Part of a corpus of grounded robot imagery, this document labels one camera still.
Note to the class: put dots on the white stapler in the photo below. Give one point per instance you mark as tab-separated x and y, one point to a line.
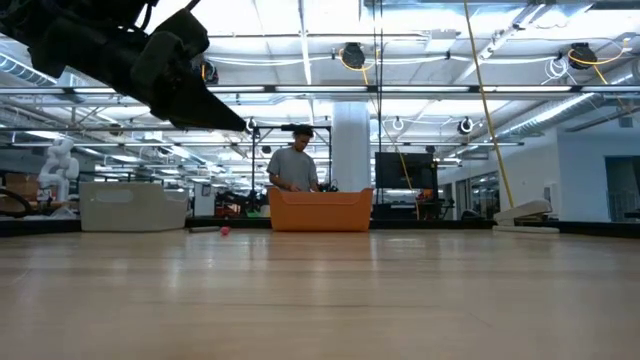
525	212

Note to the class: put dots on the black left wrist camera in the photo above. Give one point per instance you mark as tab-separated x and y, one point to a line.
170	45

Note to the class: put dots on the white cabinet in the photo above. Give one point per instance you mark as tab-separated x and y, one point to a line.
205	200

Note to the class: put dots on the black camera rig frame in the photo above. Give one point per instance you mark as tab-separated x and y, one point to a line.
286	127

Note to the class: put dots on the person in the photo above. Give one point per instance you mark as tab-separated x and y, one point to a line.
292	167

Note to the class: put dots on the white round pillar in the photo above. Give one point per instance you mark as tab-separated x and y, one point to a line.
350	150

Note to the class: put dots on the orange plastic bin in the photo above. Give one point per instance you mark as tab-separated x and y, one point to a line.
320	212

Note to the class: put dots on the light grey plastic bin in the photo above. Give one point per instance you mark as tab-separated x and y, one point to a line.
130	210

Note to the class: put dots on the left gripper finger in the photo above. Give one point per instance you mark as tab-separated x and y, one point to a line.
195	112

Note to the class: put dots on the black monitor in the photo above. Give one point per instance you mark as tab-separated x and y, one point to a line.
400	172

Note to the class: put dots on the black aluminium table frame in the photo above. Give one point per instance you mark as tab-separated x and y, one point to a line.
30	227

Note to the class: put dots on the silver ventilation duct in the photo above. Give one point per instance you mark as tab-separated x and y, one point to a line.
550	117

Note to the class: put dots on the brown cardboard box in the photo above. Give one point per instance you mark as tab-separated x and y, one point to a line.
22	187

